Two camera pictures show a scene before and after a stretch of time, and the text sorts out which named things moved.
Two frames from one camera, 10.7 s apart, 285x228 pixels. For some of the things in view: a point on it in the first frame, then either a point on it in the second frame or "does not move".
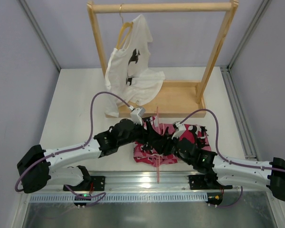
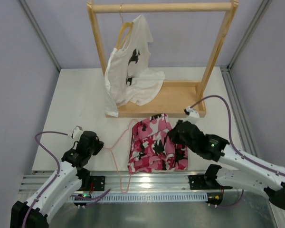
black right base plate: [197, 182] does not move
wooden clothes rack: [183, 99] does not move
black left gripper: [147, 129] -> [96, 146]
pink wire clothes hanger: [157, 152] -> [110, 148]
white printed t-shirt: [128, 73] does not move
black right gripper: [168, 141] -> [178, 132]
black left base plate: [99, 183] does not move
